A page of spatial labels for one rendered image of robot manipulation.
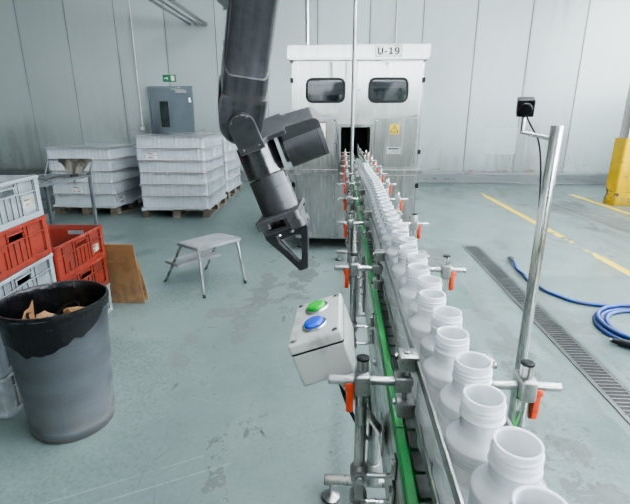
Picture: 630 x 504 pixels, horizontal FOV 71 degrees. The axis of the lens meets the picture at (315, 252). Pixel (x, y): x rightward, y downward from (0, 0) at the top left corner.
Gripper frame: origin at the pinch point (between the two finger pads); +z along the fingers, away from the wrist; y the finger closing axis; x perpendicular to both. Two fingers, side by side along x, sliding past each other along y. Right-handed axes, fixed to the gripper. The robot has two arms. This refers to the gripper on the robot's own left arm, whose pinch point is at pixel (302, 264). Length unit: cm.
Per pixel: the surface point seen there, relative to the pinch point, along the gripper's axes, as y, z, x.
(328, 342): -10.2, 9.0, -1.4
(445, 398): -24.8, 11.6, -13.9
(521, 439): -34.8, 9.5, -18.4
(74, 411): 93, 58, 139
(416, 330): -8.4, 12.1, -13.4
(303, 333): -7.8, 7.7, 2.0
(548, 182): 69, 20, -64
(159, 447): 92, 86, 110
